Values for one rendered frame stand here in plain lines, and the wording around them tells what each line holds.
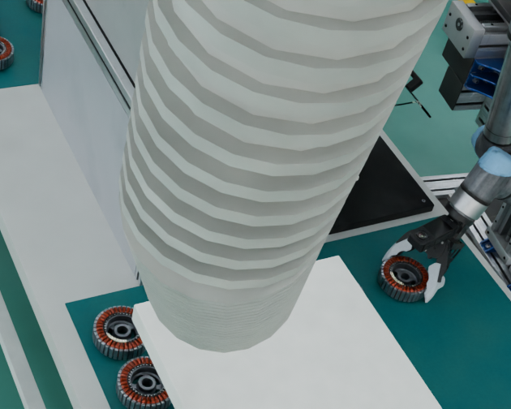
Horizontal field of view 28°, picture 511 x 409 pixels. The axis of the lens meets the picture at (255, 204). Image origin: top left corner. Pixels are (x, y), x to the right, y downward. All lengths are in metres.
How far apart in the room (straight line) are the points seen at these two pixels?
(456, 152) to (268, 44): 3.43
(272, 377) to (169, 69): 0.91
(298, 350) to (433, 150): 2.49
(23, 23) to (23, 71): 0.20
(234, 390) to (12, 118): 1.22
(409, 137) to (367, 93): 3.36
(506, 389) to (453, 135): 1.97
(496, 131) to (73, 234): 0.94
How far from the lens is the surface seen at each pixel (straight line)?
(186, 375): 1.41
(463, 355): 2.19
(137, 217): 0.72
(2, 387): 2.86
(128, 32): 1.99
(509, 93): 2.22
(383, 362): 1.50
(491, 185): 2.18
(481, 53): 2.76
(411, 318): 2.21
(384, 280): 2.22
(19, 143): 2.39
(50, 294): 2.08
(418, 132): 3.96
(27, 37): 2.71
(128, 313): 2.02
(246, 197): 0.61
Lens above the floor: 2.33
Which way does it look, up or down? 43 degrees down
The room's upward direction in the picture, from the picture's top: 15 degrees clockwise
